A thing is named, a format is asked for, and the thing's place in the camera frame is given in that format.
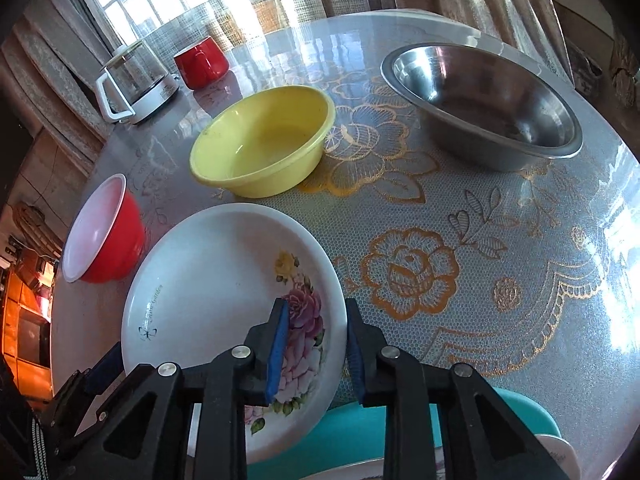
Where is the red bowl with white inside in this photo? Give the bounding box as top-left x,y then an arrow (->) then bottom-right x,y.
61,173 -> 147,284

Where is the red mug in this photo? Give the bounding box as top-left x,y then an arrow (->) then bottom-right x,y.
173,36 -> 230,91

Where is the wooden cabinet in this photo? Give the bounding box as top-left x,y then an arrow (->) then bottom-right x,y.
0,200 -> 56,401

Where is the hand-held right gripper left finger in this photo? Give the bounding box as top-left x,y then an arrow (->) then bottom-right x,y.
75,297 -> 291,480

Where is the sheer white curtain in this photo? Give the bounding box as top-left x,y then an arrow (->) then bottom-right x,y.
145,0 -> 401,53

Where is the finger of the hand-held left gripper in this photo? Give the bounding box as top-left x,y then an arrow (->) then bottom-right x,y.
42,342 -> 125,461

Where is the stainless steel bowl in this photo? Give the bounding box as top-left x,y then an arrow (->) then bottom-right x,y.
380,44 -> 584,172

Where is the teal plastic bowl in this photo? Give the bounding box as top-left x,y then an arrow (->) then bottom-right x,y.
270,387 -> 563,480

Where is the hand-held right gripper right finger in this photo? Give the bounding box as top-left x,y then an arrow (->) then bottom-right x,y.
344,297 -> 571,480

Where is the white glass electric kettle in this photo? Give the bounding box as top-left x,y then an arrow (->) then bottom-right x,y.
95,39 -> 181,126

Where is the yellow plastic bowl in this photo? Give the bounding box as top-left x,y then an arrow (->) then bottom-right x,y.
189,85 -> 336,199

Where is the white plate with pink print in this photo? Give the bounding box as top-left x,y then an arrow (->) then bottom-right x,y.
300,434 -> 582,480

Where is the white floral plate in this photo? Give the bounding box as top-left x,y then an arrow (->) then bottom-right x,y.
121,203 -> 348,465

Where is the dark cloth with dotted trim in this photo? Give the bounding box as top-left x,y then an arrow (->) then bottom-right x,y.
0,355 -> 48,480

